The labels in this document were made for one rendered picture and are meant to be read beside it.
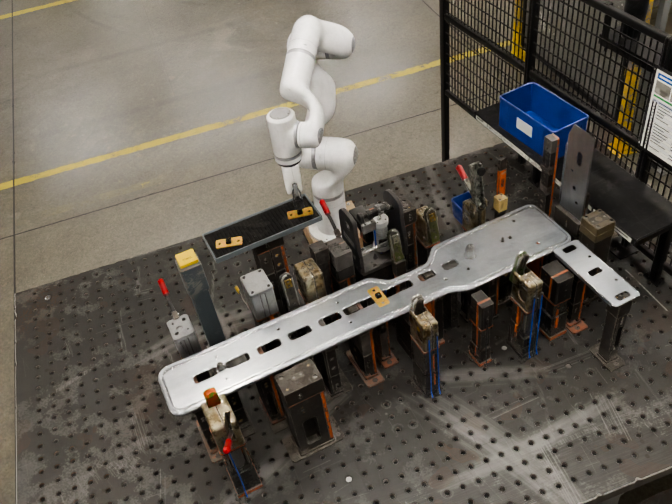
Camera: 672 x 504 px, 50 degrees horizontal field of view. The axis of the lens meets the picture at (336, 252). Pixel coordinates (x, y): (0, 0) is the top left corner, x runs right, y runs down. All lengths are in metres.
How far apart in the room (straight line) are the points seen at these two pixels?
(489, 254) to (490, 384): 0.42
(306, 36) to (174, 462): 1.38
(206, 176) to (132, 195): 0.47
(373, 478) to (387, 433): 0.16
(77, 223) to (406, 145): 2.06
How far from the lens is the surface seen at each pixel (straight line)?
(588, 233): 2.46
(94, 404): 2.64
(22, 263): 4.48
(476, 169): 2.38
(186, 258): 2.29
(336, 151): 2.53
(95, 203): 4.68
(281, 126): 2.09
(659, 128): 2.54
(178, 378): 2.19
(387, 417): 2.34
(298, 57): 2.23
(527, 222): 2.50
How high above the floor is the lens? 2.66
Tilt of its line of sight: 43 degrees down
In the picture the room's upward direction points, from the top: 9 degrees counter-clockwise
